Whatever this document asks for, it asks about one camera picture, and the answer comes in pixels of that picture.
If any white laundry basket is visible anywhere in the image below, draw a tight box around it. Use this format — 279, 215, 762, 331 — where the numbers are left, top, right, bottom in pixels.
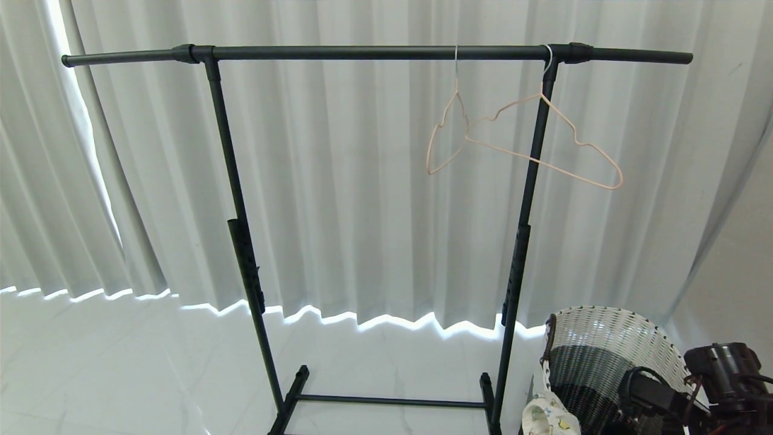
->
531, 305, 696, 435

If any black clothes rack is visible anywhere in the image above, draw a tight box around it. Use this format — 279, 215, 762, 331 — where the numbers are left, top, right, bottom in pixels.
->
60, 42, 694, 435

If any cream printed garment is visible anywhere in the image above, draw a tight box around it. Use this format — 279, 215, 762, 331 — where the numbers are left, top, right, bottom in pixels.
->
521, 356, 582, 435

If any white curtain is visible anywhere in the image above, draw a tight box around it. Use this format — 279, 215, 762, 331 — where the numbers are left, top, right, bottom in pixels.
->
0, 0, 773, 340

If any pink clothes hanger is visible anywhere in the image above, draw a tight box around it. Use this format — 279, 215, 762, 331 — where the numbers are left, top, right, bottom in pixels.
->
464, 45, 624, 192
426, 45, 471, 176

